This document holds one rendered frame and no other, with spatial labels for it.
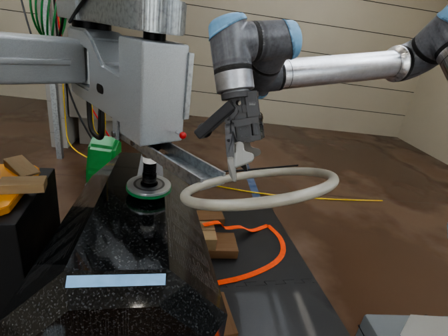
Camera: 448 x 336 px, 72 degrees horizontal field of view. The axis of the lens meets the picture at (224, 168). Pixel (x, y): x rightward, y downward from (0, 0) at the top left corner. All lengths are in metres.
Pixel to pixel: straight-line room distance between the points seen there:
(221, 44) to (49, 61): 1.22
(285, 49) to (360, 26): 6.16
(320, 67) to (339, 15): 5.79
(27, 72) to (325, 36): 5.63
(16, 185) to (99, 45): 0.79
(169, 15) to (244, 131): 0.68
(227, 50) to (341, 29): 6.09
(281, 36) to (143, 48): 0.63
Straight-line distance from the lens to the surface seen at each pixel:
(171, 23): 1.27
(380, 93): 7.36
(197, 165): 1.28
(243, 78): 0.71
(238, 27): 0.73
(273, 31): 0.77
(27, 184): 1.80
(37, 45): 1.80
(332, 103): 6.93
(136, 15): 1.29
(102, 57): 1.66
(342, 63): 1.01
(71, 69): 1.86
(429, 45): 1.16
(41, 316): 1.27
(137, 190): 1.51
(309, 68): 0.94
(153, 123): 1.33
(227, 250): 2.48
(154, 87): 1.30
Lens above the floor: 1.64
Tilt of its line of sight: 24 degrees down
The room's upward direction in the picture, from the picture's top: 8 degrees clockwise
